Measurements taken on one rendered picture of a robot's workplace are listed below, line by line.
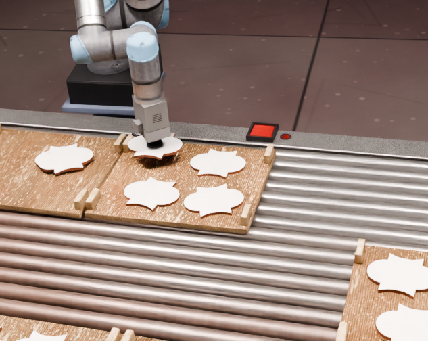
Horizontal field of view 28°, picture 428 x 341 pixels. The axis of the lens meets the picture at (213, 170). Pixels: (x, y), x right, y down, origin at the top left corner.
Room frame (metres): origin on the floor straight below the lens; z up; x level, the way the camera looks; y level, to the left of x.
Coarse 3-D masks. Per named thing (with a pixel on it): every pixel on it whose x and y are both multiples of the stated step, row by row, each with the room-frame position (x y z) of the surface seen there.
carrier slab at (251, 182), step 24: (192, 144) 1.97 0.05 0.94; (120, 168) 1.88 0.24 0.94; (144, 168) 1.87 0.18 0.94; (168, 168) 1.86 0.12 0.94; (192, 168) 1.85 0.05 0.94; (264, 168) 1.82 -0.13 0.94; (120, 192) 1.77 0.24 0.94; (192, 192) 1.74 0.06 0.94; (96, 216) 1.69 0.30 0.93; (120, 216) 1.67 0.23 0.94; (144, 216) 1.66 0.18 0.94; (168, 216) 1.65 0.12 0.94; (192, 216) 1.65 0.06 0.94; (216, 216) 1.64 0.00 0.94; (240, 216) 1.63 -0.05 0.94
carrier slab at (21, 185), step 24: (0, 144) 2.06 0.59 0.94; (24, 144) 2.05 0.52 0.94; (48, 144) 2.04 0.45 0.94; (72, 144) 2.03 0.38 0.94; (96, 144) 2.02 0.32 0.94; (0, 168) 1.94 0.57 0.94; (24, 168) 1.92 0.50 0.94; (96, 168) 1.89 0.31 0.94; (0, 192) 1.82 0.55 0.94; (24, 192) 1.81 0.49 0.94; (48, 192) 1.80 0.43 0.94; (72, 192) 1.79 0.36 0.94; (72, 216) 1.70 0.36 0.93
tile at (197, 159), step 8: (208, 152) 1.91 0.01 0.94; (216, 152) 1.91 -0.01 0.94; (224, 152) 1.90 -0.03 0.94; (232, 152) 1.90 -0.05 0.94; (192, 160) 1.88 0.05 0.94; (200, 160) 1.88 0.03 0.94; (208, 160) 1.87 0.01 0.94; (216, 160) 1.87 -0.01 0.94; (224, 160) 1.87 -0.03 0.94; (232, 160) 1.86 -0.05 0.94; (240, 160) 1.86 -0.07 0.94; (200, 168) 1.84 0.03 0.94; (208, 168) 1.83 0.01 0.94; (216, 168) 1.83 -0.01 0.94; (224, 168) 1.83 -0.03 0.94; (232, 168) 1.82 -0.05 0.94; (240, 168) 1.82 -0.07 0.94; (200, 176) 1.81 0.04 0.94; (216, 176) 1.81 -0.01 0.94; (224, 176) 1.79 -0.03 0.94
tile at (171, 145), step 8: (128, 144) 1.92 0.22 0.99; (136, 144) 1.92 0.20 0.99; (144, 144) 1.91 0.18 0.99; (168, 144) 1.90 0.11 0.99; (176, 144) 1.90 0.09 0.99; (136, 152) 1.88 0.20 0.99; (144, 152) 1.87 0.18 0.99; (152, 152) 1.87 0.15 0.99; (160, 152) 1.87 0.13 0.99; (168, 152) 1.86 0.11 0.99; (176, 152) 1.87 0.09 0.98
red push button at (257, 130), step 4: (256, 128) 2.04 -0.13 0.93; (260, 128) 2.04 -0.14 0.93; (264, 128) 2.04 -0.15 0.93; (268, 128) 2.04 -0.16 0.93; (272, 128) 2.03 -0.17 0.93; (252, 132) 2.02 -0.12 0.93; (256, 132) 2.02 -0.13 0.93; (260, 132) 2.02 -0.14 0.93; (264, 132) 2.02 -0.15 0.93; (268, 132) 2.01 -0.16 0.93; (272, 132) 2.02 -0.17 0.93; (268, 136) 1.99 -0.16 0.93
